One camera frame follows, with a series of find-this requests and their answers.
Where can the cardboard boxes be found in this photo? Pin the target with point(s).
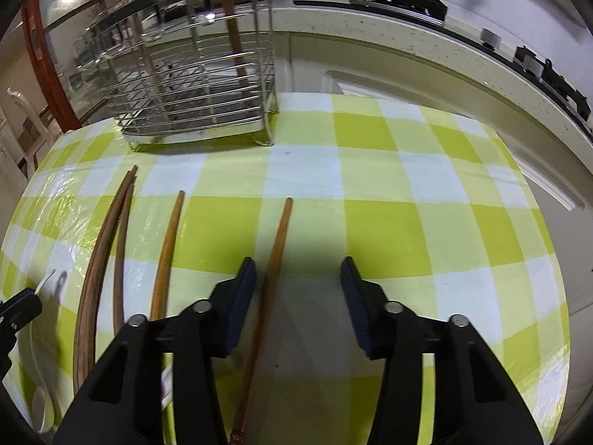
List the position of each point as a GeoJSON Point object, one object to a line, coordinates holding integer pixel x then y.
{"type": "Point", "coordinates": [28, 134]}

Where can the white ornate chair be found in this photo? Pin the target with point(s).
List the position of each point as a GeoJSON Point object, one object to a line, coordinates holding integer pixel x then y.
{"type": "Point", "coordinates": [16, 97]}

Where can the red wooden glass door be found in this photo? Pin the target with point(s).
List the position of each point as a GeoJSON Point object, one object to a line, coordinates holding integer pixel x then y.
{"type": "Point", "coordinates": [46, 65]}

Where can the light wooden chopstick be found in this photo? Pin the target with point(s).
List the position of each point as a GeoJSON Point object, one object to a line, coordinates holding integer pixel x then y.
{"type": "Point", "coordinates": [167, 250]}

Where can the white speckled countertop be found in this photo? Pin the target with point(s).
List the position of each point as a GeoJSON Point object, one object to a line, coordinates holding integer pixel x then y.
{"type": "Point", "coordinates": [417, 37]}

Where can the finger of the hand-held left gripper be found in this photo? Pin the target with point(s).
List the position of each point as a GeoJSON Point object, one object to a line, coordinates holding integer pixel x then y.
{"type": "Point", "coordinates": [21, 308]}

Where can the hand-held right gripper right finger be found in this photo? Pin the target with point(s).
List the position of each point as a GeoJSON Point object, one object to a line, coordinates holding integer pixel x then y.
{"type": "Point", "coordinates": [359, 306]}

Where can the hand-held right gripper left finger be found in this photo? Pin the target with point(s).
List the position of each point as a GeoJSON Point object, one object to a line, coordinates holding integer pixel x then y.
{"type": "Point", "coordinates": [241, 306]}

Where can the white ceramic spoon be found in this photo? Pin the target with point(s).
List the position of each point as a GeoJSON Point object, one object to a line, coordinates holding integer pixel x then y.
{"type": "Point", "coordinates": [44, 408]}

